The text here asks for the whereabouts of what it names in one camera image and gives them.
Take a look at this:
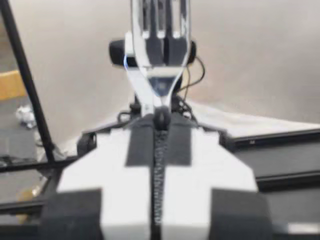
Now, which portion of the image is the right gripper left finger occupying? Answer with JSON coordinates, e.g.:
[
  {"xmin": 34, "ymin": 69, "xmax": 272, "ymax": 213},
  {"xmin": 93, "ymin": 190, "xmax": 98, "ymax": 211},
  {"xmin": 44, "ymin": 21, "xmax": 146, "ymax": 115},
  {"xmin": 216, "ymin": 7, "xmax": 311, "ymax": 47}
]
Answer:
[{"xmin": 41, "ymin": 114, "xmax": 161, "ymax": 240}]

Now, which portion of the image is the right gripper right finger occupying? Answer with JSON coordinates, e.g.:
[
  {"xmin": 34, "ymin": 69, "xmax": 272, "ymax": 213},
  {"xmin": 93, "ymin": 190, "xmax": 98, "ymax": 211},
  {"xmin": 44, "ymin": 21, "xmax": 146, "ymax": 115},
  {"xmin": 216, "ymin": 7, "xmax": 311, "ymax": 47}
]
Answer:
[{"xmin": 159, "ymin": 115, "xmax": 276, "ymax": 240}]

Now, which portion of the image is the silver metal fork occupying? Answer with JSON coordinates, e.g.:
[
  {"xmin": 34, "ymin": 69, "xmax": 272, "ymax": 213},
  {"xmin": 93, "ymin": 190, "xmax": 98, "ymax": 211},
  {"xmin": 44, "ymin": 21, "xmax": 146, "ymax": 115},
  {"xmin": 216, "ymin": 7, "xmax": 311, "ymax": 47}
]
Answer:
[{"xmin": 129, "ymin": 0, "xmax": 193, "ymax": 130}]

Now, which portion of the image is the fixed camera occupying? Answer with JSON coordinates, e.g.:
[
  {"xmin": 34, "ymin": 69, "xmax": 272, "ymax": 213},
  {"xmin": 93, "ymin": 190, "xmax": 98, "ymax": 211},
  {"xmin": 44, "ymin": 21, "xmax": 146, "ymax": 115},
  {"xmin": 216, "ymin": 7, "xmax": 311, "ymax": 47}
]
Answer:
[{"xmin": 108, "ymin": 31, "xmax": 198, "ymax": 117}]

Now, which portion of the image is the black cable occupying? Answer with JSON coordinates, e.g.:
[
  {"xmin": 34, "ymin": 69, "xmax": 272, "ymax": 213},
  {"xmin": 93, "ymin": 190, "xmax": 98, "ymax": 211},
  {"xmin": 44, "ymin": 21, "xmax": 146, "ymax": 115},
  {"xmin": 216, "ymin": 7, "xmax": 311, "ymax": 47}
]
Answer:
[{"xmin": 183, "ymin": 55, "xmax": 206, "ymax": 101}]

